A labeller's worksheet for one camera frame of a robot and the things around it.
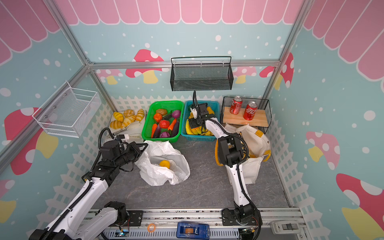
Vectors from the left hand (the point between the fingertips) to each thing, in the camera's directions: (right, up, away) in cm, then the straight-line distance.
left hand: (149, 146), depth 78 cm
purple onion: (+10, +20, +32) cm, 39 cm away
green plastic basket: (-8, +17, +33) cm, 38 cm away
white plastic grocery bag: (+3, -13, -5) cm, 14 cm away
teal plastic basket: (+17, +27, +35) cm, 47 cm away
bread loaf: (-36, +19, +38) cm, 56 cm away
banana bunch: (+25, +8, +28) cm, 38 cm away
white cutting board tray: (-22, +8, +34) cm, 42 cm away
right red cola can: (+57, +20, +9) cm, 61 cm away
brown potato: (-3, +23, +39) cm, 45 cm away
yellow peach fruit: (+6, -11, +10) cm, 16 cm away
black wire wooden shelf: (+67, +16, +18) cm, 72 cm away
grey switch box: (+67, -37, -8) cm, 77 cm away
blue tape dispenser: (+24, -37, -11) cm, 45 cm away
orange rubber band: (+3, -39, -5) cm, 39 cm away
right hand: (+23, +16, +27) cm, 39 cm away
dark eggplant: (-2, +7, +27) cm, 28 cm away
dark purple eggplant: (+10, +9, +27) cm, 30 cm away
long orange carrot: (-5, +11, +29) cm, 31 cm away
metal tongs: (-26, +10, +31) cm, 42 cm away
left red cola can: (+49, +24, +13) cm, 56 cm away
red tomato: (+2, +13, +27) cm, 30 cm away
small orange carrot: (+7, +11, +28) cm, 31 cm away
